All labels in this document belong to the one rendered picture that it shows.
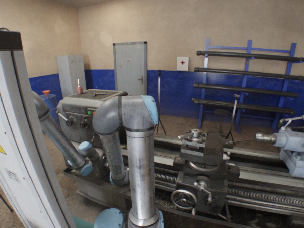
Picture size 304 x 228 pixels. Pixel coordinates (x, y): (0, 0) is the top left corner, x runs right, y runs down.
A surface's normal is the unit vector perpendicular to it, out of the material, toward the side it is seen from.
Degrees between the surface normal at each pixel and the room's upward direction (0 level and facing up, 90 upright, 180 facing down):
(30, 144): 90
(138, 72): 90
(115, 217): 5
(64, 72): 90
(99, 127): 100
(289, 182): 36
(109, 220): 5
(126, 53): 90
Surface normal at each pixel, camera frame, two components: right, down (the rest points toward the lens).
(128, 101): 0.07, -0.56
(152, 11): -0.33, 0.33
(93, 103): -0.24, -0.43
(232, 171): 0.00, -0.94
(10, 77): 0.96, 0.10
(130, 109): 0.12, -0.07
